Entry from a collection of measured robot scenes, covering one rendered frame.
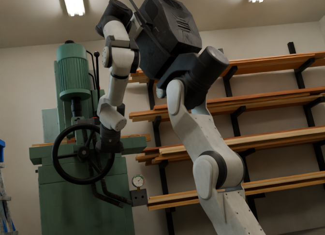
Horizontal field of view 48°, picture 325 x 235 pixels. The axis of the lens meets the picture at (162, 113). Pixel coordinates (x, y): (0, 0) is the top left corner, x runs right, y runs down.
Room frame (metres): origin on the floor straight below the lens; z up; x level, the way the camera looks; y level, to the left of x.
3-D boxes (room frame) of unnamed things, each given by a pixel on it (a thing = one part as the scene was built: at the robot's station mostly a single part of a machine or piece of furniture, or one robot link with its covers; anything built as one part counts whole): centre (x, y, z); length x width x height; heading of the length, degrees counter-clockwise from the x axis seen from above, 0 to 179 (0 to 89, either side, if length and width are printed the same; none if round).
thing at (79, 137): (1.82, 0.39, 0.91); 0.15 x 0.14 x 0.09; 106
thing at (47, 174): (2.11, 0.52, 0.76); 0.57 x 0.45 x 0.09; 16
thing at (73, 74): (1.99, 0.48, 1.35); 0.18 x 0.18 x 0.31
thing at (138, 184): (1.86, 0.18, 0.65); 0.06 x 0.04 x 0.08; 106
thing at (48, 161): (1.94, 0.47, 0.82); 0.40 x 0.21 x 0.04; 106
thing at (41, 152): (1.90, 0.41, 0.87); 0.61 x 0.30 x 0.06; 106
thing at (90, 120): (1.82, 0.38, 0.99); 0.13 x 0.11 x 0.06; 106
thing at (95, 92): (2.24, 0.40, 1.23); 0.09 x 0.08 x 0.15; 16
